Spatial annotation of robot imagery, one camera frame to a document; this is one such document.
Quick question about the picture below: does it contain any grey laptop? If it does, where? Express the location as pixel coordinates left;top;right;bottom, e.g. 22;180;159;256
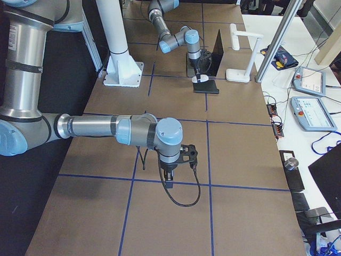
186;30;224;77

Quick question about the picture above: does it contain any teach pendant tablet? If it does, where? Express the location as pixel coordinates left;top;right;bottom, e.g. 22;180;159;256
290;97;337;132
293;67;326;97

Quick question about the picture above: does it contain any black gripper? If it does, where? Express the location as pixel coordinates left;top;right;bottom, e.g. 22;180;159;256
160;161;177;188
189;58;203;82

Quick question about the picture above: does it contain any aluminium frame post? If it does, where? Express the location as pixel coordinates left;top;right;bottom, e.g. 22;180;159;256
255;0;303;83

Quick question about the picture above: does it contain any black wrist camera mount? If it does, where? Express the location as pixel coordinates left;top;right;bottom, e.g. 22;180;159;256
176;144;198;166

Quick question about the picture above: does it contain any blue lanyard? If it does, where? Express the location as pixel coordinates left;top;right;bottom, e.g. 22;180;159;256
311;132;341;155

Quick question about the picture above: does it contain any black mouse pad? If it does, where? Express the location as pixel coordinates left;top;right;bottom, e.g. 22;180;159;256
192;80;220;94

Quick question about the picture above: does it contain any white desk lamp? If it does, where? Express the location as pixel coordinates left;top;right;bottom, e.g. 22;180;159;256
225;23;264;83

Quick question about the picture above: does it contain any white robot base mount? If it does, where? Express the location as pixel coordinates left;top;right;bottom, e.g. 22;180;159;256
96;0;144;87

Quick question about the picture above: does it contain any near teach pendant tablet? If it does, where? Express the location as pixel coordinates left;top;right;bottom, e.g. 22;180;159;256
290;97;337;132

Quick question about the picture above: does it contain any silver metal cylinder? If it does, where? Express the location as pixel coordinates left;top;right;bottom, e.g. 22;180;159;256
283;157;299;171

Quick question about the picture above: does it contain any navy space print pouch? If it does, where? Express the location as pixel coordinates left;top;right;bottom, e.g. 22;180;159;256
271;46;298;70

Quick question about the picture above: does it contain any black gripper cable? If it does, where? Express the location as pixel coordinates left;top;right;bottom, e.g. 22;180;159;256
135;145;202;207
197;34;214;74

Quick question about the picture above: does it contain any far teach pendant tablet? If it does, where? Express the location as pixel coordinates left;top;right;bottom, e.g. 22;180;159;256
293;67;326;97

